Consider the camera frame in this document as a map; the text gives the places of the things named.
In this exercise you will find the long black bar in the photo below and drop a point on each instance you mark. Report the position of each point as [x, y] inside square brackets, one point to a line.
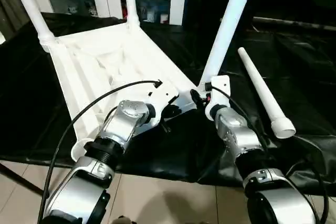
[294, 23]

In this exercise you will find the grey curtain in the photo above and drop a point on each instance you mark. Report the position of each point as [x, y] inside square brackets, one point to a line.
[8, 3]

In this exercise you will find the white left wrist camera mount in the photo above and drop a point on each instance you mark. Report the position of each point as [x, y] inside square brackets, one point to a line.
[163, 95]

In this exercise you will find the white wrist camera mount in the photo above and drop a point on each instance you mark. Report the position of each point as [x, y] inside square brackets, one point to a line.
[218, 85]
[163, 95]

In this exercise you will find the white plastic table top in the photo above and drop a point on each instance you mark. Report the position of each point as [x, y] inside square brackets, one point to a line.
[105, 61]

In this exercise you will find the black mat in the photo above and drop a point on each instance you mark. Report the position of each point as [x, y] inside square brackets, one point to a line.
[26, 103]

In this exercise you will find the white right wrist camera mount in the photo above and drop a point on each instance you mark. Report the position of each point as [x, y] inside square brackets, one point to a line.
[218, 85]

